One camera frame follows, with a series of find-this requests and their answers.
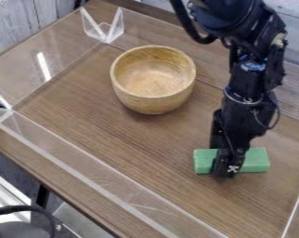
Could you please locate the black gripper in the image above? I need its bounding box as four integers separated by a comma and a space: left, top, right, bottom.
209, 89, 278, 179

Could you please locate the green rectangular block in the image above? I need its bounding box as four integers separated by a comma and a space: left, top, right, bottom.
193, 147, 270, 175

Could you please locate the black cable loop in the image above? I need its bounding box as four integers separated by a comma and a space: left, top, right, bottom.
0, 204, 57, 238

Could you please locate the clear acrylic corner bracket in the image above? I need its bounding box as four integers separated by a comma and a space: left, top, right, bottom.
78, 7, 125, 44

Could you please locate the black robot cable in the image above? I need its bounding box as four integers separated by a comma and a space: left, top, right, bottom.
167, 0, 219, 45

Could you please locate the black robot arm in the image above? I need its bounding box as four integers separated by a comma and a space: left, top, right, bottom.
187, 0, 288, 178

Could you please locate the brown wooden bowl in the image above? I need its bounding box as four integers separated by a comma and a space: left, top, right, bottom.
110, 45, 197, 114

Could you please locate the clear acrylic front barrier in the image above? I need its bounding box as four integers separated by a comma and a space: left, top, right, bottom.
0, 97, 226, 238

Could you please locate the black table leg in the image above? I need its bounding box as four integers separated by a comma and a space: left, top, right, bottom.
35, 185, 50, 208

